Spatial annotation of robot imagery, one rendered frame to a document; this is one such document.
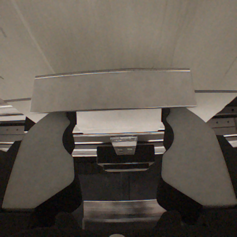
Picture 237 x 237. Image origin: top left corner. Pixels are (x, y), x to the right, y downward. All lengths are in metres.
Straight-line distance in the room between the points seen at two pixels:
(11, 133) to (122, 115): 0.43
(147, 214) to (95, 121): 0.12
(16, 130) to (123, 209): 0.40
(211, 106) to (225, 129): 0.35
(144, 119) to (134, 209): 0.10
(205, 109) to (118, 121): 0.08
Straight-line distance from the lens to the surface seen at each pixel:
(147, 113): 0.16
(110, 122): 0.18
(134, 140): 0.25
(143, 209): 0.23
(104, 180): 0.74
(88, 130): 0.21
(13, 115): 0.29
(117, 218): 0.23
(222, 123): 0.53
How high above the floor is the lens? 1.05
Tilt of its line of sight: 18 degrees down
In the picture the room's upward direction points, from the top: 179 degrees clockwise
